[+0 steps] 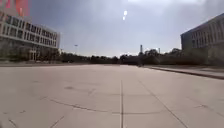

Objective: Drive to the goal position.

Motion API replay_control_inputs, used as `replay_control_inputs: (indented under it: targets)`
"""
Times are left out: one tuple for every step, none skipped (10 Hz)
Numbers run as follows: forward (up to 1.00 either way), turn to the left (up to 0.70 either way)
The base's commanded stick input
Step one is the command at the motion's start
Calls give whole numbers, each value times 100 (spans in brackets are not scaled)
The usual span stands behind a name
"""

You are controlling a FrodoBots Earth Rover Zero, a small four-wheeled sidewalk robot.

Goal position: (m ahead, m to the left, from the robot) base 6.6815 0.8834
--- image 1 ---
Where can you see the street lamp pole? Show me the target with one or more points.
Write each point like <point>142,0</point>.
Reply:
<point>76,49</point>

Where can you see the raised stone kerb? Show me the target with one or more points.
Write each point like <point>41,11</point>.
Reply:
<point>193,72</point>

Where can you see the red flag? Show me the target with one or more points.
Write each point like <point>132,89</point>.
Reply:
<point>21,6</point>

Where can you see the thin tower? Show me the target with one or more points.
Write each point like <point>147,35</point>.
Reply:
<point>141,49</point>

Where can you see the row of trees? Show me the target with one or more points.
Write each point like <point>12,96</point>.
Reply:
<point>133,59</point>

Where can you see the dark grey building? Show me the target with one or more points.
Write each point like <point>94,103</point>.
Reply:
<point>206,35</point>

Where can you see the grey stone slab plaza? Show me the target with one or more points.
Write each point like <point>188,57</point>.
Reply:
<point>100,90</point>

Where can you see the white building with grid windows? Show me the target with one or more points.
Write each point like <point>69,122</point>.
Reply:
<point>26,36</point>

